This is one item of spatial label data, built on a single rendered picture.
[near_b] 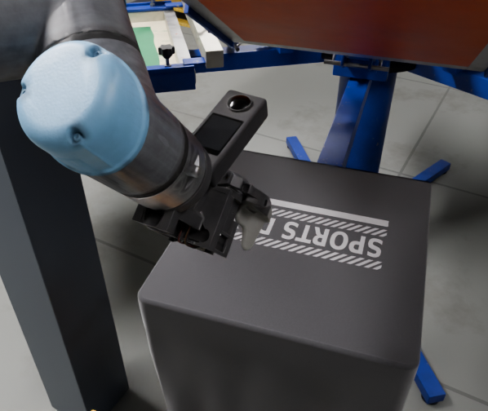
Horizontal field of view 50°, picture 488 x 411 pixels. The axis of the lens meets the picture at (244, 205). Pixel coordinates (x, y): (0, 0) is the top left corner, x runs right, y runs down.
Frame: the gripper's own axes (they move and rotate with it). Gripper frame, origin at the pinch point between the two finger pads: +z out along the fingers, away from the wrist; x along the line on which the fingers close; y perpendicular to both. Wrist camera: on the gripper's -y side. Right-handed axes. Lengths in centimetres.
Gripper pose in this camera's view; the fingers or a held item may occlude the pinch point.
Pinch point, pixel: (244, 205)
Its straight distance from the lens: 64.8
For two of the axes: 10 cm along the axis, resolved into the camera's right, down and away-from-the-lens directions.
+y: -3.4, 9.3, -1.4
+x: 8.9, 2.7, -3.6
